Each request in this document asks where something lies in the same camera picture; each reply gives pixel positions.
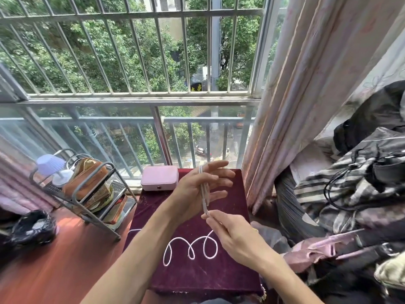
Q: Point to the grey balcony railing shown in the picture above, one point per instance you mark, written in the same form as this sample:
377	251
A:
189	120

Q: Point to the pink patterned curtain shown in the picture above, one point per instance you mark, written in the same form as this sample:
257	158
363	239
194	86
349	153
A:
303	91

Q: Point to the person's right thumb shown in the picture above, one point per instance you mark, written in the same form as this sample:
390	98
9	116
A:
211	214

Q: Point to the person's left little finger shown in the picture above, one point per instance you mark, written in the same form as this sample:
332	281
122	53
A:
218	195

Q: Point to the black plastic bag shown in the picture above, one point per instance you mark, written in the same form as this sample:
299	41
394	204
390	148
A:
31	229

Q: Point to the person's right forearm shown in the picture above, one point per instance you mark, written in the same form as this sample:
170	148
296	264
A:
289	281

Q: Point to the black garment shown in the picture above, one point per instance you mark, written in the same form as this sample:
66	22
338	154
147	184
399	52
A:
373	117

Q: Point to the person's left hand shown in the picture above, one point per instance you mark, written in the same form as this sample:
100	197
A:
189	193

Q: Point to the pink crumpled cloth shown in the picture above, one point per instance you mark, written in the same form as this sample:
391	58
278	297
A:
316	250

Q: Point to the person's left middle finger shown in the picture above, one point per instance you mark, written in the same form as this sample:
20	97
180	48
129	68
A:
223	174

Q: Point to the person's right hand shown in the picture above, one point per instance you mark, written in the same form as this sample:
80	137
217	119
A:
242	239

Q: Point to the cream fabric item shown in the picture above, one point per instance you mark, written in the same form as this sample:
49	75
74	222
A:
392	272

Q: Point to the pink jewellery box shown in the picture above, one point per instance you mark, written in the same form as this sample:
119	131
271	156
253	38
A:
159	177

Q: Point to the grey pleated garment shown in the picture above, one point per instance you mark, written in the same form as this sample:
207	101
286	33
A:
291	212

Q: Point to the brown leather pouch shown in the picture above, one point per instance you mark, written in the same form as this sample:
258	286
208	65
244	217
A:
87	178

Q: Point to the person's left forearm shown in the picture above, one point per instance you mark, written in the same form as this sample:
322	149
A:
144	250

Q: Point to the metal window grille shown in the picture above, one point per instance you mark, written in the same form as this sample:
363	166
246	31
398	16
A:
133	53

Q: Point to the orange flat tin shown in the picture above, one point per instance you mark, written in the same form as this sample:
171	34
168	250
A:
116	210

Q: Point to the maroon velvet cloth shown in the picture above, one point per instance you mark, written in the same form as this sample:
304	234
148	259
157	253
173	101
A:
196	272

